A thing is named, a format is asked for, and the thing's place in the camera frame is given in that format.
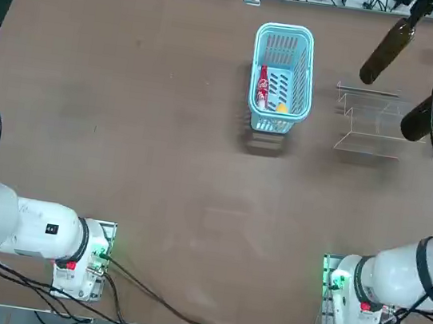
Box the red cola bottle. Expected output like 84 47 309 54
252 63 272 110

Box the square-shouldered brown wine bottle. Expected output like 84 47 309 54
356 2 424 93

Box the light blue plastic basket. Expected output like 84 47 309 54
242 20 323 138

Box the black base cable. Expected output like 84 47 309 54
88 251 226 324

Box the clear acrylic stepped shelf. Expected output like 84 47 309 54
326 81 432 164

